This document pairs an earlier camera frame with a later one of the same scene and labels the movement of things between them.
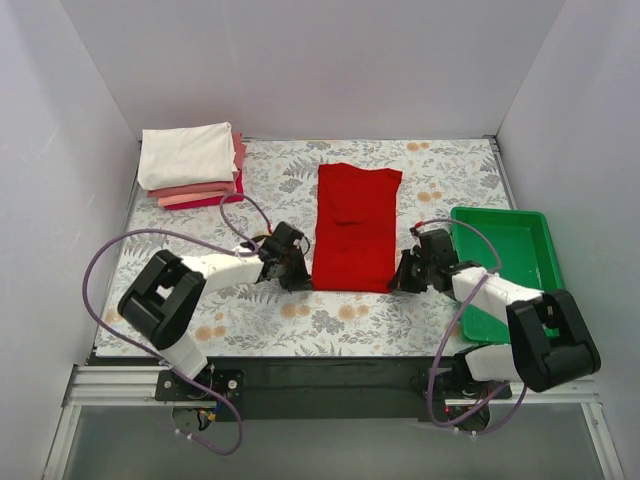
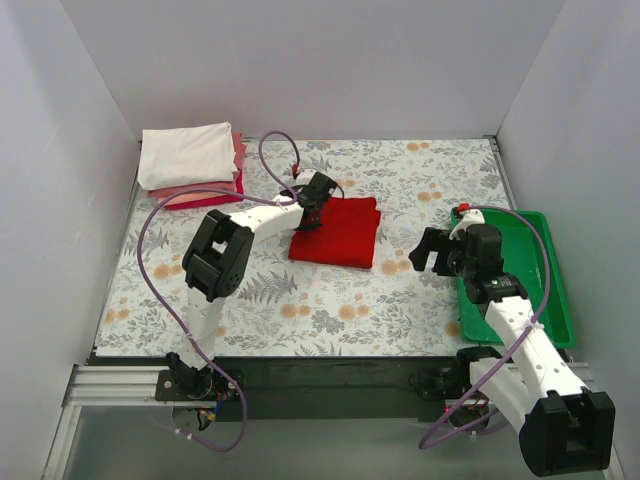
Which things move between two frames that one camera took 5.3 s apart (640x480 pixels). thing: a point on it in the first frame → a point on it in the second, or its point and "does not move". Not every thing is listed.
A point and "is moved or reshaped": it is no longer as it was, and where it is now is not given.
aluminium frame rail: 99,385 does not move
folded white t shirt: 186,156 does not move
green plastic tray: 515,244 does not move
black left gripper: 295,270 → 310,210
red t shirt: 355,228 is moved or reshaped
